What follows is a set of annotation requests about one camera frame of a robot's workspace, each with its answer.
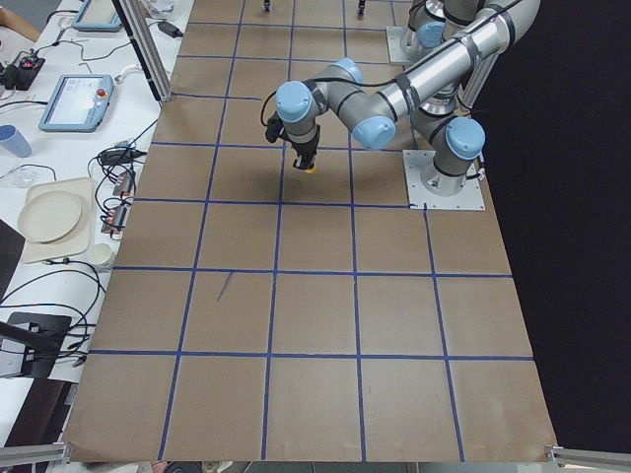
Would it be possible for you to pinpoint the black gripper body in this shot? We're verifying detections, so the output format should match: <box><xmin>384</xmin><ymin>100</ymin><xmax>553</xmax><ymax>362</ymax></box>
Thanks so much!
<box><xmin>288</xmin><ymin>125</ymin><xmax>320</xmax><ymax>163</ymax></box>

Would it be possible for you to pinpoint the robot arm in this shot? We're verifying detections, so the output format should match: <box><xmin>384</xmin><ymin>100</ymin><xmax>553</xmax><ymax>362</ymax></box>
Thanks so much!
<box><xmin>399</xmin><ymin>0</ymin><xmax>484</xmax><ymax>52</ymax></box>
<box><xmin>261</xmin><ymin>1</ymin><xmax>540</xmax><ymax>170</ymax></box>

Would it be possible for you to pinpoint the black power adapter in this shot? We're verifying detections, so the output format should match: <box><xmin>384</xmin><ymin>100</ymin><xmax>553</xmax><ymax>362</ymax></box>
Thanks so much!
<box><xmin>157</xmin><ymin>21</ymin><xmax>183</xmax><ymax>38</ymax></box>

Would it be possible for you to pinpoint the white paper cup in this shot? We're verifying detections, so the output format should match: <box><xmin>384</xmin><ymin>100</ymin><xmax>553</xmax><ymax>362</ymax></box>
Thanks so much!
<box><xmin>87</xmin><ymin>243</ymin><xmax>116</xmax><ymax>272</ymax></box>

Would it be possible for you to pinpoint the near blue teach pendant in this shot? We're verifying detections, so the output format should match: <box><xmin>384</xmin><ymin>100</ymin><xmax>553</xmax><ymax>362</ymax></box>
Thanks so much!
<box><xmin>38</xmin><ymin>74</ymin><xmax>114</xmax><ymax>132</ymax></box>

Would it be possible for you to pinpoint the blue teach pendant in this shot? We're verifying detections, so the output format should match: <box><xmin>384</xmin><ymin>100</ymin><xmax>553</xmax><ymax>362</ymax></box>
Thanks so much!
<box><xmin>72</xmin><ymin>0</ymin><xmax>122</xmax><ymax>33</ymax></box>
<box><xmin>38</xmin><ymin>74</ymin><xmax>114</xmax><ymax>132</ymax></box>

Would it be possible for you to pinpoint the far blue teach pendant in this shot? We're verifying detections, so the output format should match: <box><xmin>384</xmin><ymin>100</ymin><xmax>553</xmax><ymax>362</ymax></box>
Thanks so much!
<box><xmin>72</xmin><ymin>0</ymin><xmax>122</xmax><ymax>33</ymax></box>

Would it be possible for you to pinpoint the beige round plate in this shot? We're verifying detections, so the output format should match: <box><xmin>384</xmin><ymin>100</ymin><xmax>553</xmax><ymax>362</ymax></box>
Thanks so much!
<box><xmin>18</xmin><ymin>190</ymin><xmax>82</xmax><ymax>243</ymax></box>

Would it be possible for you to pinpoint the beige rectangular tray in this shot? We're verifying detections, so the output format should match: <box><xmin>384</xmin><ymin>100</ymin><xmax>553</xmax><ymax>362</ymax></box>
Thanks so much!
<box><xmin>18</xmin><ymin>177</ymin><xmax>95</xmax><ymax>263</ymax></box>

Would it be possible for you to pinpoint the light blue plastic cup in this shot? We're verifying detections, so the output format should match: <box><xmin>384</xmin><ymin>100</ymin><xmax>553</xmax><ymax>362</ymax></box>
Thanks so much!
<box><xmin>0</xmin><ymin>124</ymin><xmax>32</xmax><ymax>159</ymax></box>

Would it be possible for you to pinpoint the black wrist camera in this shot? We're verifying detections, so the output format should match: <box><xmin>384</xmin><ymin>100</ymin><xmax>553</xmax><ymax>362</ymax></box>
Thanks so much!
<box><xmin>265</xmin><ymin>112</ymin><xmax>286</xmax><ymax>144</ymax></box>

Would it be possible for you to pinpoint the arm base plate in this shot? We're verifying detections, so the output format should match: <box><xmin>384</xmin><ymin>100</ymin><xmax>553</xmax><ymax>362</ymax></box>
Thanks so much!
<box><xmin>402</xmin><ymin>150</ymin><xmax>485</xmax><ymax>211</ymax></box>
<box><xmin>386</xmin><ymin>26</ymin><xmax>418</xmax><ymax>65</ymax></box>

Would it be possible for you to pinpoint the aluminium frame post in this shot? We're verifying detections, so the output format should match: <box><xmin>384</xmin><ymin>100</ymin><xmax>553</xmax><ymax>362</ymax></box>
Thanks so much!
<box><xmin>112</xmin><ymin>0</ymin><xmax>173</xmax><ymax>102</ymax></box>

